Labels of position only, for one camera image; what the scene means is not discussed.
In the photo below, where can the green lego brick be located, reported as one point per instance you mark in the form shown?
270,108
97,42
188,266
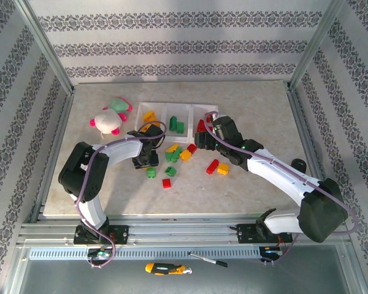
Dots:
178,152
170,171
151,172
172,123
171,156
180,127

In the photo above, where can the red lego brick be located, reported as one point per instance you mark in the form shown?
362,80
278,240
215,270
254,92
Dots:
212,166
191,148
200,125
166,182

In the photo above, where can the yellow lego brick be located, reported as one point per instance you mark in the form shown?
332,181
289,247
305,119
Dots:
171,148
223,168
185,155
147,119

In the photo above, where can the white and pink plush toy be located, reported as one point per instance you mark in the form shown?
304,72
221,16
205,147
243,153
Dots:
107,120

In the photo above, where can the green and pink plush toy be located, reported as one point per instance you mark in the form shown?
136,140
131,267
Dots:
119,104

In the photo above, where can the black round knob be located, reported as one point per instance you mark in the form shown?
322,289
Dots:
299,163

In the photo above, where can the small left circuit board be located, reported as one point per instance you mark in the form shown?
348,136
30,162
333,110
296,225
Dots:
101,253

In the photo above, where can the small circuit board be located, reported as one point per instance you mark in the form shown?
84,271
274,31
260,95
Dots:
271,251
101,253

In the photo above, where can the small right circuit board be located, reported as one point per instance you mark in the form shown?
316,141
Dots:
271,251

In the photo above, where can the grey metal bottom tray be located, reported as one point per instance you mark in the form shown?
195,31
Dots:
263,278

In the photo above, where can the aluminium side frame rail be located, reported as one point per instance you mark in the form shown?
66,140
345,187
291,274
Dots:
305,137
54,153

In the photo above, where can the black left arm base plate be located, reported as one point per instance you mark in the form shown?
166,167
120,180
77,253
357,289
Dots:
121,234

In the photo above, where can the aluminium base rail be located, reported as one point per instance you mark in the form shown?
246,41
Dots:
184,232

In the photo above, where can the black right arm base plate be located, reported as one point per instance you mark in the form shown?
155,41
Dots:
246,234

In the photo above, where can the aluminium frame post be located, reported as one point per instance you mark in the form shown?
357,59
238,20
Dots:
315,46
45,46

